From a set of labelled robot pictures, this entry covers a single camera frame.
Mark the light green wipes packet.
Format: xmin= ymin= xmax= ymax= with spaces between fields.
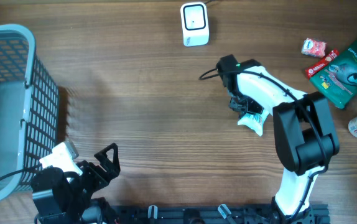
xmin=237 ymin=109 xmax=270 ymax=136

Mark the red Nescafe sachet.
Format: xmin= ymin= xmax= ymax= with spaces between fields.
xmin=305 ymin=49 xmax=339 ymax=80

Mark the red white small packet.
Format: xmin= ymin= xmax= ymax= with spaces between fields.
xmin=301 ymin=38 xmax=327 ymax=58

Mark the green 3M gloves packet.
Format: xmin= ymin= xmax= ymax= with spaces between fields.
xmin=310 ymin=39 xmax=357 ymax=109

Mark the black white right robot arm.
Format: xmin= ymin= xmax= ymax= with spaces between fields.
xmin=221 ymin=58 xmax=340 ymax=223

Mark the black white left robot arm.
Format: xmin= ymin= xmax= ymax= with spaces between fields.
xmin=30 ymin=140 xmax=121 ymax=223

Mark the white barcode scanner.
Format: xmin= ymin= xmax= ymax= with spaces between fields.
xmin=180 ymin=2 xmax=210 ymax=47

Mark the grey plastic shopping basket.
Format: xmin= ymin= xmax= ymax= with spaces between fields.
xmin=0 ymin=24 xmax=60 ymax=201

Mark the black right camera cable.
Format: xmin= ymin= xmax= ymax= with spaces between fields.
xmin=198 ymin=67 xmax=330 ymax=224

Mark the black camera cable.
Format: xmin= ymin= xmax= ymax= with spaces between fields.
xmin=198 ymin=67 xmax=330 ymax=224
xmin=0 ymin=166 xmax=42 ymax=200

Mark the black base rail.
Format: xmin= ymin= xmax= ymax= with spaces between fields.
xmin=109 ymin=203 xmax=331 ymax=224

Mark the black left camera cable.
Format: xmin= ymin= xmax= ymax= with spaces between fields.
xmin=0 ymin=166 xmax=42 ymax=200

